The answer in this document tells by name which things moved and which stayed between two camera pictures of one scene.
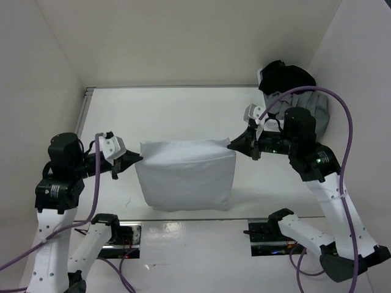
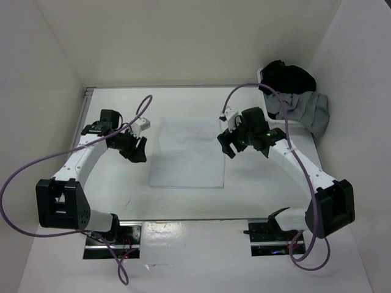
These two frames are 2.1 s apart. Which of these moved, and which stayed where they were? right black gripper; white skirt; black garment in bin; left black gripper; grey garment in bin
Moved: left black gripper; white skirt; right black gripper
Stayed: grey garment in bin; black garment in bin
